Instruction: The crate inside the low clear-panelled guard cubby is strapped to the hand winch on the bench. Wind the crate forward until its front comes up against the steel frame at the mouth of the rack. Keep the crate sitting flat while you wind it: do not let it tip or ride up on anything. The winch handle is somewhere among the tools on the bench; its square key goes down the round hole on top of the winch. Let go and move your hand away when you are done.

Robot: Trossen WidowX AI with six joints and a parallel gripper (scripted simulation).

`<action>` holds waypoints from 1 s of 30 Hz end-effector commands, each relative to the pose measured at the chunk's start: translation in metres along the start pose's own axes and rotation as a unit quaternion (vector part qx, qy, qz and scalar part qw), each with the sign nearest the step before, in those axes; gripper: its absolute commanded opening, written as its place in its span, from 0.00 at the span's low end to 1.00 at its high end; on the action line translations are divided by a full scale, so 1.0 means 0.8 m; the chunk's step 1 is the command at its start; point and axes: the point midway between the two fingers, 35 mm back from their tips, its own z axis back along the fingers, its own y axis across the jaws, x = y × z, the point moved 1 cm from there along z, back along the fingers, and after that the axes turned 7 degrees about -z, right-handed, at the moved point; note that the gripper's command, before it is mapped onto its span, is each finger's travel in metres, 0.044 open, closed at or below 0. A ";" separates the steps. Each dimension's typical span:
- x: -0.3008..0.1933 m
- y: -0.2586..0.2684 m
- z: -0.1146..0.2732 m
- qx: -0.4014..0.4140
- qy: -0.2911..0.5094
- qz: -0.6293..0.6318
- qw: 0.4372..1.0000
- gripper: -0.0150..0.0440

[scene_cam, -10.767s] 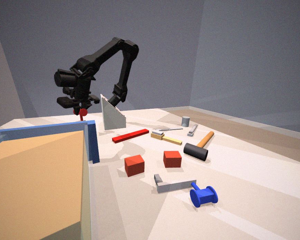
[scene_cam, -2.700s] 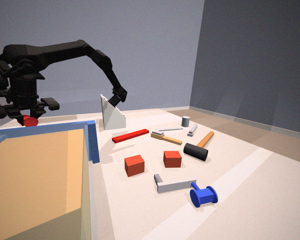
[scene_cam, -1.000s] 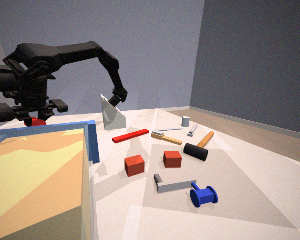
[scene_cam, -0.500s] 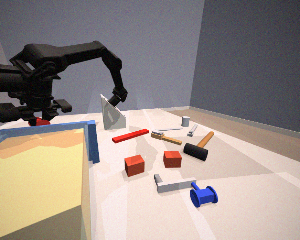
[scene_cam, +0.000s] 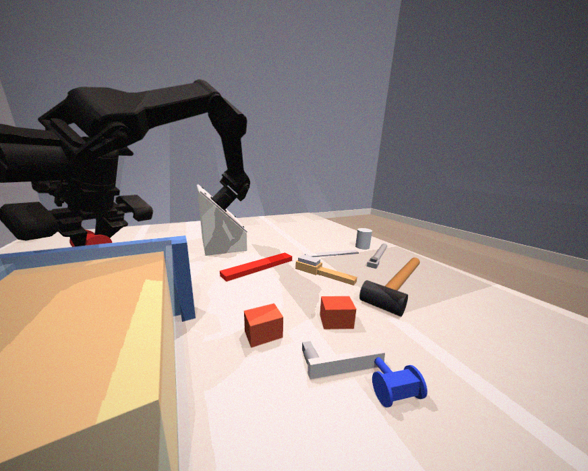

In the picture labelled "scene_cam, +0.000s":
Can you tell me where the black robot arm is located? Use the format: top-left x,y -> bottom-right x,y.
0,79 -> 250,212

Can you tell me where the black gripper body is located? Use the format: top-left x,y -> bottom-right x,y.
0,177 -> 154,241

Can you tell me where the dark grey cylinder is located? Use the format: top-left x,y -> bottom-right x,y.
355,228 -> 372,250

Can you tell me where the orange-red box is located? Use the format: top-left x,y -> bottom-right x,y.
320,296 -> 356,329
244,303 -> 283,348

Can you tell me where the black mallet with wooden handle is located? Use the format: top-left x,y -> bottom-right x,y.
359,257 -> 420,317

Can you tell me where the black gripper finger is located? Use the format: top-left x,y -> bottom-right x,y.
94,218 -> 128,238
59,226 -> 88,246

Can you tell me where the grey crank handle with blue knob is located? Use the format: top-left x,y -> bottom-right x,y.
302,341 -> 428,408

